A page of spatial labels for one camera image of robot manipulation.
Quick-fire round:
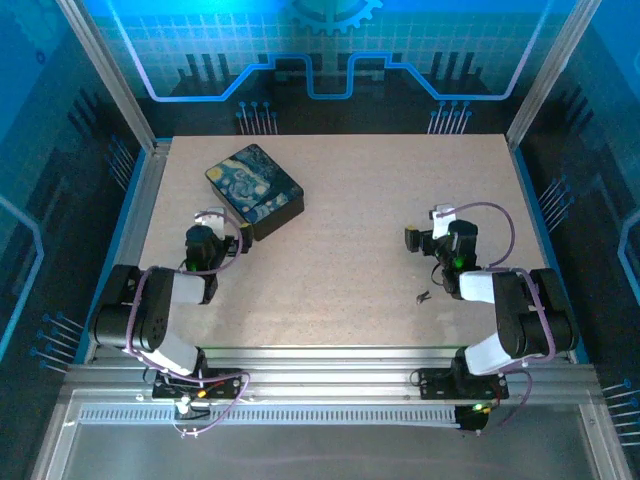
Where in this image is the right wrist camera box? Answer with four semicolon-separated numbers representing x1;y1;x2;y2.
429;203;455;240

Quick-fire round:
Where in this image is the black box starry night lid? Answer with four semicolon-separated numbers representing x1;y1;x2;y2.
204;143;305;242

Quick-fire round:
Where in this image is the aluminium frame post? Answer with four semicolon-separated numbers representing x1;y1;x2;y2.
55;0;160;152
504;0;604;151

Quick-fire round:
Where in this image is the slotted grey cable duct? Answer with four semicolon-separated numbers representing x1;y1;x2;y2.
78;406;459;427

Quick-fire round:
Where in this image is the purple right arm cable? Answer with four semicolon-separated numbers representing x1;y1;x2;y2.
440;201;557;427

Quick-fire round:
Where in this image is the aluminium left side rail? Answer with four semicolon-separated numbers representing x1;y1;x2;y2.
83;139;174;362

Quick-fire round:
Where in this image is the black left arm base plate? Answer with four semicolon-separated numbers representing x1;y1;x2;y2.
151;368;245;401

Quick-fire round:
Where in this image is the aluminium right frame post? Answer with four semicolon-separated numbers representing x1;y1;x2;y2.
504;0;604;151

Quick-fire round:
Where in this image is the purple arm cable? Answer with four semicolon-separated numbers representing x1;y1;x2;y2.
440;201;557;427
124;209;251;439

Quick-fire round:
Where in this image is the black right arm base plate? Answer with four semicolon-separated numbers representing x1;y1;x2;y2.
417;367;510;401

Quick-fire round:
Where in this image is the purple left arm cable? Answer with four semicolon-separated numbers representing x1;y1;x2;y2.
124;209;251;439

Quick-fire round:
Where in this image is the black controller box with LEDs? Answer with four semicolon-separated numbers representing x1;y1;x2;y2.
453;402;494;437

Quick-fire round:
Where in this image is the aluminium front frame rail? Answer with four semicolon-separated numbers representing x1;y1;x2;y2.
62;345;604;407

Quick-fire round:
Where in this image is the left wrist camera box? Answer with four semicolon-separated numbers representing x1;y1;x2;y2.
193;205;227;237

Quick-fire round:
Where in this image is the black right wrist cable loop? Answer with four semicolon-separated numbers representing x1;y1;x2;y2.
429;263;452;292

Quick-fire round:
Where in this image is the aluminium left frame post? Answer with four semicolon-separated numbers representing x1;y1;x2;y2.
55;0;160;152

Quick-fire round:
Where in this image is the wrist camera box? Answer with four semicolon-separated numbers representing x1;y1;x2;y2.
429;203;455;240
193;205;227;237

